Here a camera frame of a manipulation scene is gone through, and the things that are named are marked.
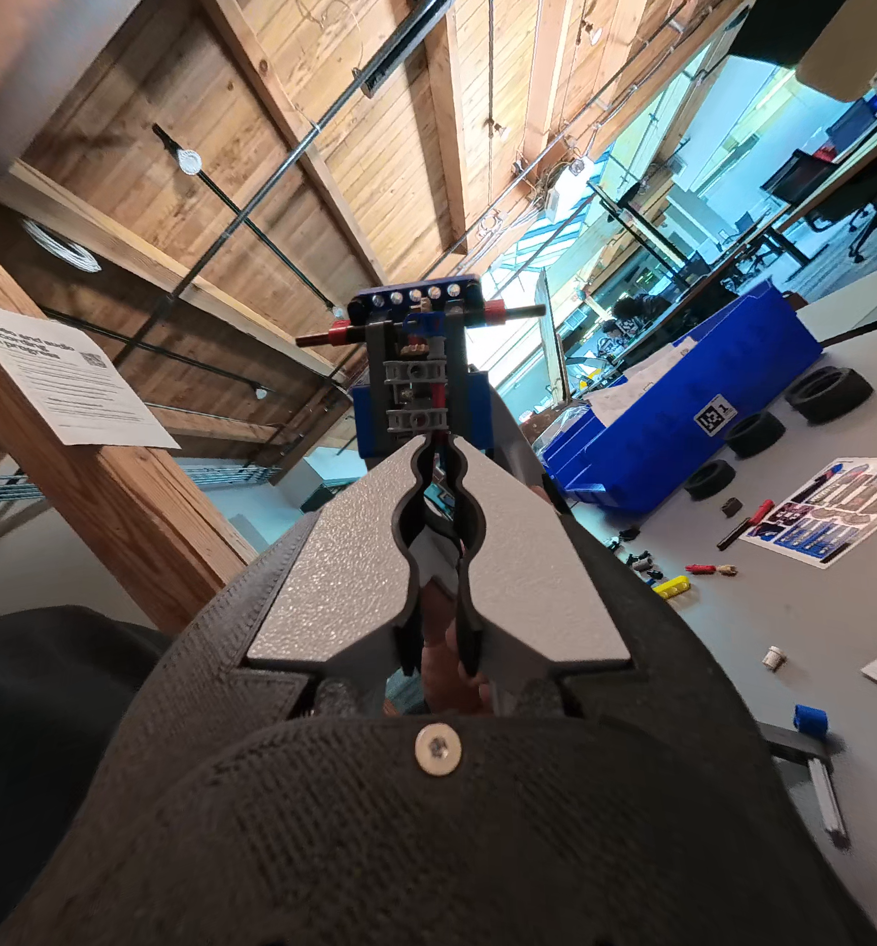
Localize blue storage bin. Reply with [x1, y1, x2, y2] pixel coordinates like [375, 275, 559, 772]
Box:
[542, 284, 824, 514]

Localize black lego tire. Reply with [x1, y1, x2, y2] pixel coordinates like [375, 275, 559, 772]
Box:
[684, 459, 736, 502]
[724, 411, 786, 460]
[783, 367, 875, 425]

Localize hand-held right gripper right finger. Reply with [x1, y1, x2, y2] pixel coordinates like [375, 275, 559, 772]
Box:
[438, 436, 632, 677]

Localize white paper sheets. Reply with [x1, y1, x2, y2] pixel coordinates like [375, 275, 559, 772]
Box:
[586, 347, 696, 427]

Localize sticker sheet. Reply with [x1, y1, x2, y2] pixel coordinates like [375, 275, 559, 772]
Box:
[739, 458, 877, 569]

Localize person's left hand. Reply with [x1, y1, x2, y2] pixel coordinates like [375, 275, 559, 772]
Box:
[418, 576, 495, 716]

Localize black axle with red end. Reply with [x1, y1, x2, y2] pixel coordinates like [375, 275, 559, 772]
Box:
[716, 500, 776, 552]

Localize white paper notice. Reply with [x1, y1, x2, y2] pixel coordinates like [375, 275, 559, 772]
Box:
[0, 296, 181, 449]

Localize black office chair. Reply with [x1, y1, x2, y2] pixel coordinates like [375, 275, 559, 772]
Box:
[808, 148, 877, 261]

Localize person's black top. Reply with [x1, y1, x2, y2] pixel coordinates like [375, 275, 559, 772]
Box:
[0, 606, 175, 946]

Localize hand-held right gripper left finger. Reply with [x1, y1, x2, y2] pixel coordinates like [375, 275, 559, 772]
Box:
[246, 435, 434, 677]

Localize red axle with grey connectors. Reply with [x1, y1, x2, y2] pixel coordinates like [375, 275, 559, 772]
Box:
[383, 358, 452, 448]

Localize lego chassis assembly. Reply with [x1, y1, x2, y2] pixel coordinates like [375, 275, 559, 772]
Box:
[296, 272, 546, 474]

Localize white cable coil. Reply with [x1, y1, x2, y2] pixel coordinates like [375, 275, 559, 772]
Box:
[21, 218, 104, 275]

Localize wooden post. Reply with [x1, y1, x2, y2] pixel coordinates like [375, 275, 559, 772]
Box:
[0, 244, 259, 634]

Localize pile of small dark pins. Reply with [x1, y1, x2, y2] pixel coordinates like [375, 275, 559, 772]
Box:
[605, 526, 666, 585]

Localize black sprinkler pipe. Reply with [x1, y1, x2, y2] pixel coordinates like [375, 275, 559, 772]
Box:
[150, 122, 337, 313]

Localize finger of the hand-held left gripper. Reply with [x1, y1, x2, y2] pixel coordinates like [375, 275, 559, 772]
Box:
[483, 380, 571, 518]

